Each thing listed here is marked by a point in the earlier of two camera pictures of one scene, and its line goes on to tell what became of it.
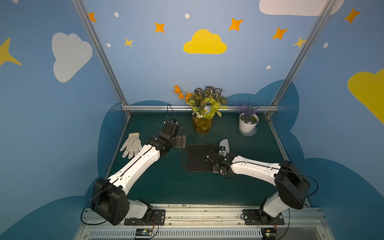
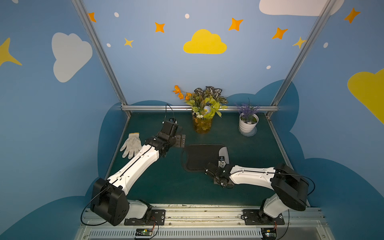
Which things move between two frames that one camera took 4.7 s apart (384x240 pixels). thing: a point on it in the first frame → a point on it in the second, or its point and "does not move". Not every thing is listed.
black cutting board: (193, 159) does not move
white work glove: (133, 145) does not move
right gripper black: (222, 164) → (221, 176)
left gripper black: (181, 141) does not move
